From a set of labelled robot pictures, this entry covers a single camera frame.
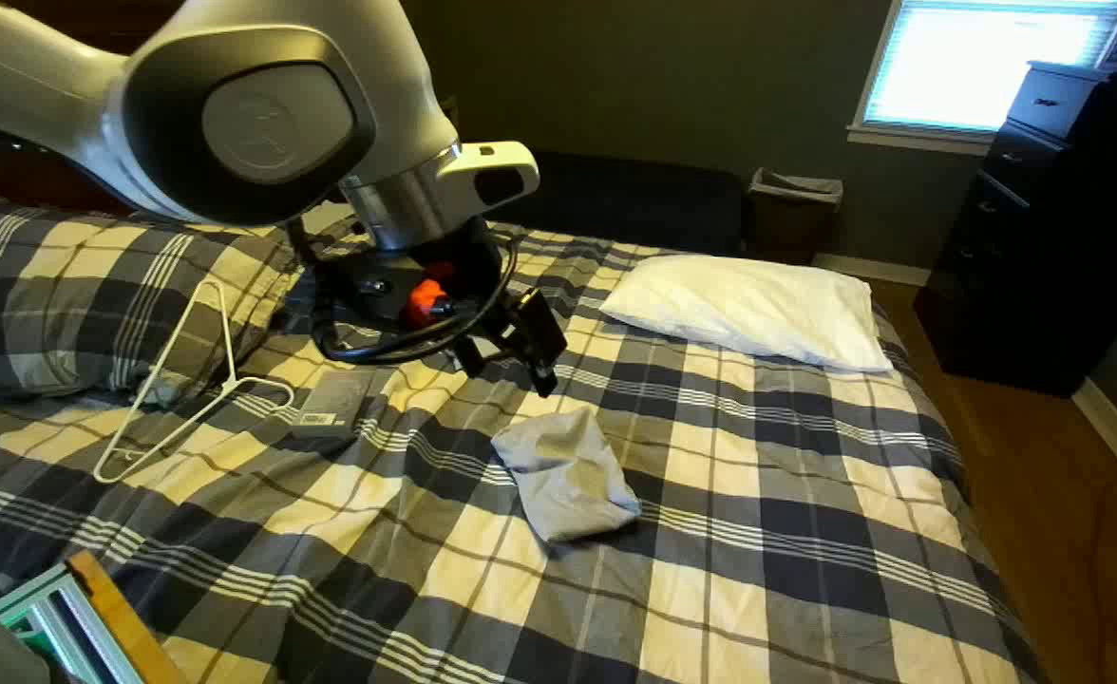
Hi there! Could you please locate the teal metal stand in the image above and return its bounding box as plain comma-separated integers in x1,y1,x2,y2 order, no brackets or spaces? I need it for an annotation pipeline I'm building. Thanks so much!
0,564,131,684

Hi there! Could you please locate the white plastic clothes hanger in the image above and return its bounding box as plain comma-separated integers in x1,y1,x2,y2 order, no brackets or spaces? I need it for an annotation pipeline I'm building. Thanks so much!
87,277,300,492

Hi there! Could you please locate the plaid bedspread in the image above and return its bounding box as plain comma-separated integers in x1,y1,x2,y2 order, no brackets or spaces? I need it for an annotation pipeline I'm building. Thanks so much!
0,188,1045,684

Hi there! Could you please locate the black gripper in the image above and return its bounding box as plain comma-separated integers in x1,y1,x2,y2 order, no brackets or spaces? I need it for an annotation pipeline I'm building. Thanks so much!
452,288,570,399

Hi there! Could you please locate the orange cable strap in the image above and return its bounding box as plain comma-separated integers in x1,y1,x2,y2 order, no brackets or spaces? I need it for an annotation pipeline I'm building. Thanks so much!
401,275,457,331

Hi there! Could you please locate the plaid pillow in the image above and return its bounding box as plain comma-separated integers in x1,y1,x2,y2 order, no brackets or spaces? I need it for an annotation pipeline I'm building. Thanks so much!
0,194,313,410

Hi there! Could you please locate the bright window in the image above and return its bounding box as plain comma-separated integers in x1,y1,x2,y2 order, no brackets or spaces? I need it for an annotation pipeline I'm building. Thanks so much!
845,0,1117,160

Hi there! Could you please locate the grey towel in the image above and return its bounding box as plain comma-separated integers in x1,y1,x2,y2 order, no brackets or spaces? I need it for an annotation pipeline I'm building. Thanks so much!
489,406,644,551

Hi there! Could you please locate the dark low couch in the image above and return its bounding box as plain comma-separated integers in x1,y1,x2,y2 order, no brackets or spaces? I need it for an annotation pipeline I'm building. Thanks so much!
500,147,752,258

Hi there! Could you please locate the white pillow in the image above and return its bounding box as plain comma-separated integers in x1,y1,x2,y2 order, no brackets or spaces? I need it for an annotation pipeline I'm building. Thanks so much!
596,251,901,379

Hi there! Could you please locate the dark wooden headboard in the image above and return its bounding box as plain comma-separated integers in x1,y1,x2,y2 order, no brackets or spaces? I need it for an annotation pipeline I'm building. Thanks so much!
0,120,126,216

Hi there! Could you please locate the black dresser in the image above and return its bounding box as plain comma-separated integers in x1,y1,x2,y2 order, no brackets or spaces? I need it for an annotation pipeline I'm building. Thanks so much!
912,54,1117,399

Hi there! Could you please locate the wooden frame piece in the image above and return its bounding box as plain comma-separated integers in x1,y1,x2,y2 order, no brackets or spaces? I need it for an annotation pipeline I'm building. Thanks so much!
63,549,188,684

